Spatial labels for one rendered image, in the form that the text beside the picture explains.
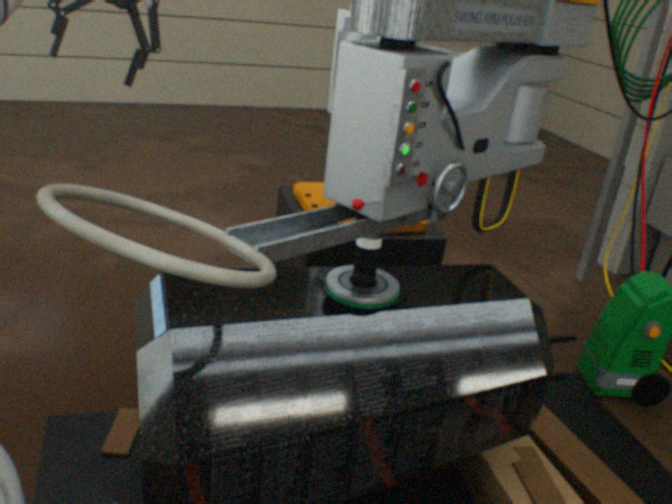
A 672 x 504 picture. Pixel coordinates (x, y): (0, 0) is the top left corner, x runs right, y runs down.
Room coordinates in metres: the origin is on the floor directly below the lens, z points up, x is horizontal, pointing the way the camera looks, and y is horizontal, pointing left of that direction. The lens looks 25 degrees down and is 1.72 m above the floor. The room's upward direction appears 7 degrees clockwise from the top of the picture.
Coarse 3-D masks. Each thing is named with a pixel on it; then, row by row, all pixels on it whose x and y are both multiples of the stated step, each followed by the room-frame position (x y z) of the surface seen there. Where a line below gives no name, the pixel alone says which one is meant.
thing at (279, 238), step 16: (320, 208) 1.56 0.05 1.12; (336, 208) 1.60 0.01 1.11; (256, 224) 1.40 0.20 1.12; (272, 224) 1.43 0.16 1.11; (288, 224) 1.47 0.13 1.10; (304, 224) 1.51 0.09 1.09; (320, 224) 1.56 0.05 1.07; (336, 224) 1.58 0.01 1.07; (352, 224) 1.49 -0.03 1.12; (368, 224) 1.53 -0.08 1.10; (384, 224) 1.58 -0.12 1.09; (400, 224) 1.62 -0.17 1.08; (256, 240) 1.39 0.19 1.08; (272, 240) 1.41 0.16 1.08; (288, 240) 1.33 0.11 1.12; (304, 240) 1.36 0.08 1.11; (320, 240) 1.40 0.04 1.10; (336, 240) 1.45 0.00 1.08; (352, 240) 1.49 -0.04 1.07; (240, 256) 1.30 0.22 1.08; (272, 256) 1.29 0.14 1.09; (288, 256) 1.33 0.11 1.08
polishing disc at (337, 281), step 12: (336, 276) 1.65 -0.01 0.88; (348, 276) 1.66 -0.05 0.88; (384, 276) 1.69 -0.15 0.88; (336, 288) 1.58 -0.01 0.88; (348, 288) 1.58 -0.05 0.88; (360, 288) 1.59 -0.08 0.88; (372, 288) 1.60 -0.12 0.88; (384, 288) 1.61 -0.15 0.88; (396, 288) 1.62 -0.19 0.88; (360, 300) 1.53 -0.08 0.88; (372, 300) 1.54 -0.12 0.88; (384, 300) 1.55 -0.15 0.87
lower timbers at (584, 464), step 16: (544, 416) 2.14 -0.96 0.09; (528, 432) 2.06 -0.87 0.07; (544, 432) 2.04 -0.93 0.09; (560, 432) 2.05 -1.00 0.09; (544, 448) 1.96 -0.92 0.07; (560, 448) 1.95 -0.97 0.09; (576, 448) 1.96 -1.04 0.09; (464, 464) 1.81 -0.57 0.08; (560, 464) 1.88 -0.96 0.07; (576, 464) 1.86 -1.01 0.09; (592, 464) 1.87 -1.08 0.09; (464, 480) 1.79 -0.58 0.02; (576, 480) 1.79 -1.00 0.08; (592, 480) 1.78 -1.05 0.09; (608, 480) 1.79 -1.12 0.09; (480, 496) 1.68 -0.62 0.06; (592, 496) 1.72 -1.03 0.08; (608, 496) 1.71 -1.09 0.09; (624, 496) 1.72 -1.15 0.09
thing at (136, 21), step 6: (132, 0) 1.14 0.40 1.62; (132, 6) 1.14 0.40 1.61; (132, 12) 1.14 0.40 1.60; (138, 12) 1.15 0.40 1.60; (132, 18) 1.15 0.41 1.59; (138, 18) 1.15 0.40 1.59; (132, 24) 1.17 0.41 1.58; (138, 24) 1.15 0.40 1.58; (138, 30) 1.15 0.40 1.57; (144, 30) 1.15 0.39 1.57; (138, 36) 1.16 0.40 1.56; (144, 36) 1.15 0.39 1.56; (144, 42) 1.15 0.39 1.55; (144, 48) 1.15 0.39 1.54; (150, 48) 1.16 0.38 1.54
